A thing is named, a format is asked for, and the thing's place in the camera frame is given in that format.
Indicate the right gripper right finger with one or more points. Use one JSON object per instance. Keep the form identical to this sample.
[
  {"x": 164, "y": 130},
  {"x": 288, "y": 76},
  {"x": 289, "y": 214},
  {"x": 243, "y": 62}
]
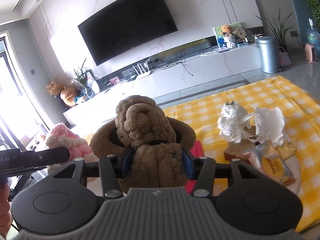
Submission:
[{"x": 188, "y": 164}]

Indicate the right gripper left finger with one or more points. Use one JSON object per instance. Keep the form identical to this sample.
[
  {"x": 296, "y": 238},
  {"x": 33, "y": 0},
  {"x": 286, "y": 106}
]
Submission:
[{"x": 126, "y": 163}]

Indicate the brown plush dog toy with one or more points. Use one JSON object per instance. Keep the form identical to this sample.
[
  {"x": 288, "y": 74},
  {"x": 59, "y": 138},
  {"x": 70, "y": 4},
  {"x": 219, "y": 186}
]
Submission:
[{"x": 158, "y": 142}]

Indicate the brown bear-shaped sponge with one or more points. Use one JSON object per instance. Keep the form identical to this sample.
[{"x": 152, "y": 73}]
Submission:
[{"x": 236, "y": 150}]

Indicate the white plastic bag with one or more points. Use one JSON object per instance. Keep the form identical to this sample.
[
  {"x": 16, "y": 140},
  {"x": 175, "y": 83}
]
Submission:
[{"x": 234, "y": 123}]

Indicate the packaged sliced bread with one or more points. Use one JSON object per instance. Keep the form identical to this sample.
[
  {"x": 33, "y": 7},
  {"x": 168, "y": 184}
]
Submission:
[{"x": 266, "y": 160}]

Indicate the white paper towel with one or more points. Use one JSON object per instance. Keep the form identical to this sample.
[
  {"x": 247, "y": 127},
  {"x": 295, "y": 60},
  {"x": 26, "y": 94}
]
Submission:
[{"x": 269, "y": 125}]

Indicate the left hand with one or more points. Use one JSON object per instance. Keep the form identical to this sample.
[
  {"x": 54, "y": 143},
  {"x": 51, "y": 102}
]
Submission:
[{"x": 5, "y": 215}]

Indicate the pink white knitted plush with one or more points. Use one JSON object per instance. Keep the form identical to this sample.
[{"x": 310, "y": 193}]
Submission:
[{"x": 62, "y": 136}]

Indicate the dried flower bouquet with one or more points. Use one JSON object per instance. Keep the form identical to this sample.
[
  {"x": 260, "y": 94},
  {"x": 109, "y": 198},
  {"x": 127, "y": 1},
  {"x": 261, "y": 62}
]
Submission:
[{"x": 54, "y": 87}]

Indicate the copper gourd ornament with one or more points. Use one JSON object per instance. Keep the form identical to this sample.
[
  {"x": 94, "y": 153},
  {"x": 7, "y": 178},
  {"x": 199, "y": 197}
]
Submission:
[{"x": 68, "y": 95}]

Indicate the white wifi router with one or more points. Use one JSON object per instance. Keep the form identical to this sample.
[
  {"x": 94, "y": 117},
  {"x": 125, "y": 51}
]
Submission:
[{"x": 142, "y": 70}]

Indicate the white marble tv console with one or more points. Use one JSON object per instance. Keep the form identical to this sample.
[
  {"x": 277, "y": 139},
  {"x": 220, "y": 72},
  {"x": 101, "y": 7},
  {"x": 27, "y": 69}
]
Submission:
[{"x": 194, "y": 76}]

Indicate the potted plant in glass vase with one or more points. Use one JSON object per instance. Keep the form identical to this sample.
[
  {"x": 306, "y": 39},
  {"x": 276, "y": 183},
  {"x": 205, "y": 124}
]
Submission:
[{"x": 81, "y": 77}]

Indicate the yellow checkered cloth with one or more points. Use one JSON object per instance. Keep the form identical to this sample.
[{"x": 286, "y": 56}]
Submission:
[{"x": 301, "y": 113}]

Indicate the small teddy bear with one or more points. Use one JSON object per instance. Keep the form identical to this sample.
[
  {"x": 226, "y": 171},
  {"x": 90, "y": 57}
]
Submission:
[{"x": 228, "y": 36}]

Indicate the woven pink basket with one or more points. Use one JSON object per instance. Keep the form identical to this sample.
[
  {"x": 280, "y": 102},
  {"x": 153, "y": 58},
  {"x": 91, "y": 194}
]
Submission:
[{"x": 284, "y": 57}]

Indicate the round hand fan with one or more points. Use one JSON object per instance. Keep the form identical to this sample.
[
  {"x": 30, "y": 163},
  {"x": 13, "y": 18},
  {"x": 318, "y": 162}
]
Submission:
[{"x": 241, "y": 34}]

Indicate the silver trash can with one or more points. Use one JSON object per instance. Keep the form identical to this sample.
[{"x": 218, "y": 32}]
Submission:
[{"x": 269, "y": 54}]

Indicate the black curved television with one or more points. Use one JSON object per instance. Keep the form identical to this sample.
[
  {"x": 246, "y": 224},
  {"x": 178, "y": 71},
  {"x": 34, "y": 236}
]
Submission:
[{"x": 123, "y": 25}]

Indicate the tall green potted plant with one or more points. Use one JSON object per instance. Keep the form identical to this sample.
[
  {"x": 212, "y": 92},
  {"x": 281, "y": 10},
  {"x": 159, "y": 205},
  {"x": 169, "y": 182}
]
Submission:
[{"x": 277, "y": 27}]

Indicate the pink space heater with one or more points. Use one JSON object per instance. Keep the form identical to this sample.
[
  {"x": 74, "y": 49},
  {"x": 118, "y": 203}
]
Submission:
[{"x": 310, "y": 52}]

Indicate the blue water jug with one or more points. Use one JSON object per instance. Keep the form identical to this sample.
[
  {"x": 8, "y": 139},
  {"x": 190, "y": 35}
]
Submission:
[{"x": 313, "y": 37}]

